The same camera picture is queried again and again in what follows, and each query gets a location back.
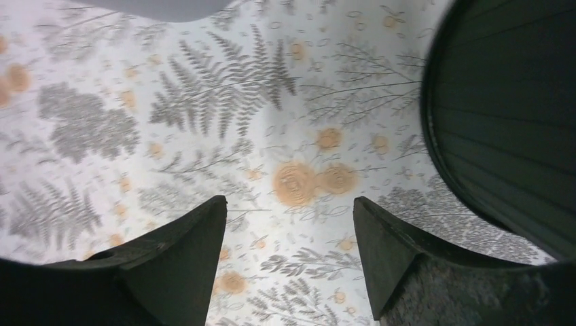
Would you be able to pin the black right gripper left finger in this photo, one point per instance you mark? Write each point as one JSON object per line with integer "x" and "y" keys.
{"x": 164, "y": 277}

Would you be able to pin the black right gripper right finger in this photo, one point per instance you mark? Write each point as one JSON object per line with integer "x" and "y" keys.
{"x": 415, "y": 278}

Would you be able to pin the black bin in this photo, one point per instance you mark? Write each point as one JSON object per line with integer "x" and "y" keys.
{"x": 497, "y": 111}

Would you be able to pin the floral patterned table mat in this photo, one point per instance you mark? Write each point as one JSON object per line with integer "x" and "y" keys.
{"x": 113, "y": 124}

